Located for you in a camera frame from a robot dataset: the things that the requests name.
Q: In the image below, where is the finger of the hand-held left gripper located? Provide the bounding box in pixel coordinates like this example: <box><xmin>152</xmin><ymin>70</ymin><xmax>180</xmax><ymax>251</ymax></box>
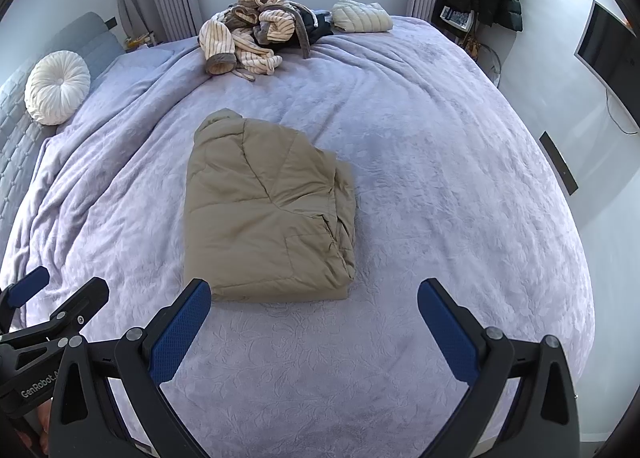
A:
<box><xmin>0</xmin><ymin>267</ymin><xmax>51</xmax><ymax>311</ymax></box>
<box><xmin>50</xmin><ymin>277</ymin><xmax>110</xmax><ymax>339</ymax></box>

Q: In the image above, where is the cream striped robe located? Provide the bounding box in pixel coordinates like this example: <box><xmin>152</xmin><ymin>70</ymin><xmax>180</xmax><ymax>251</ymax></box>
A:
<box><xmin>198</xmin><ymin>0</ymin><xmax>313</xmax><ymax>82</ymax></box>

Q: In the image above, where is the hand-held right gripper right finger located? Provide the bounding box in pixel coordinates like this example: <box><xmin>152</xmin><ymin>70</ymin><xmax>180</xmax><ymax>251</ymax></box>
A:
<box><xmin>417</xmin><ymin>278</ymin><xmax>581</xmax><ymax>458</ymax></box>

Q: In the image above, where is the wall-mounted television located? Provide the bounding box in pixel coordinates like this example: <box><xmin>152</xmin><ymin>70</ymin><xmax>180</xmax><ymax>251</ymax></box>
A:
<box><xmin>574</xmin><ymin>0</ymin><xmax>640</xmax><ymax>134</ymax></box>

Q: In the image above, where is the folded cream puffer jacket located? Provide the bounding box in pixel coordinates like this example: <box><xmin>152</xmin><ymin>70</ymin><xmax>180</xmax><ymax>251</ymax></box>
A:
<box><xmin>331</xmin><ymin>0</ymin><xmax>394</xmax><ymax>34</ymax></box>

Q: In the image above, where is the lilac fleece blanket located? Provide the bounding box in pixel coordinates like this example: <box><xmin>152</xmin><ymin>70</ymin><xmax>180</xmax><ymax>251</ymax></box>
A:
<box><xmin>0</xmin><ymin>14</ymin><xmax>596</xmax><ymax>458</ymax></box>

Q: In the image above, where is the grey padded headboard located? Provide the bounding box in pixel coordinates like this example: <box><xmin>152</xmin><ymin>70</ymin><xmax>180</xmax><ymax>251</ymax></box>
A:
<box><xmin>0</xmin><ymin>12</ymin><xmax>126</xmax><ymax>259</ymax></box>

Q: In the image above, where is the black television cable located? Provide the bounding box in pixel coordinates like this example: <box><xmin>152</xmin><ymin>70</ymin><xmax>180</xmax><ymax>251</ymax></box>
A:
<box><xmin>606</xmin><ymin>88</ymin><xmax>640</xmax><ymax>135</ymax></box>

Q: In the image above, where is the round white pillow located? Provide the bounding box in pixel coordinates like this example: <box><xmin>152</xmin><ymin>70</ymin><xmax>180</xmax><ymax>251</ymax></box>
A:
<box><xmin>24</xmin><ymin>51</ymin><xmax>92</xmax><ymax>125</ymax></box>

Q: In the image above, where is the coat rack shelf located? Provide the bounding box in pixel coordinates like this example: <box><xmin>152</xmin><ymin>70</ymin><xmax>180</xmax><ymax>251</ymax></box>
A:
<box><xmin>439</xmin><ymin>3</ymin><xmax>476</xmax><ymax>33</ymax></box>

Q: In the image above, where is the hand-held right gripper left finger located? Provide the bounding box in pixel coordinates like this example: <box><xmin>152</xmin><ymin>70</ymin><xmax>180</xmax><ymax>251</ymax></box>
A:
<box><xmin>48</xmin><ymin>278</ymin><xmax>221</xmax><ymax>458</ymax></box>

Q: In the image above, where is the black wall strip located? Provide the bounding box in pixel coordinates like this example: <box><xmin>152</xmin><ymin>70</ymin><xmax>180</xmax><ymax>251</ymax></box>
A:
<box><xmin>539</xmin><ymin>131</ymin><xmax>579</xmax><ymax>196</ymax></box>

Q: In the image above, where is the beige puffer jacket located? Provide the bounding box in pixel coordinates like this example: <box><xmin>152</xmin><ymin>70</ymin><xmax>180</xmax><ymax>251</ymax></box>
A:
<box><xmin>183</xmin><ymin>108</ymin><xmax>358</xmax><ymax>303</ymax></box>

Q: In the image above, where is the black garment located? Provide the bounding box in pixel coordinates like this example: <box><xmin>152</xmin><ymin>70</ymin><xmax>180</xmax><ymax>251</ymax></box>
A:
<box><xmin>295</xmin><ymin>8</ymin><xmax>335</xmax><ymax>45</ymax></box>

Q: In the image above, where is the person's left hand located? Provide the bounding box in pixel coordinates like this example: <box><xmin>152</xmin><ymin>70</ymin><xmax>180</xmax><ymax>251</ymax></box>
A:
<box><xmin>20</xmin><ymin>400</ymin><xmax>53</xmax><ymax>456</ymax></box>

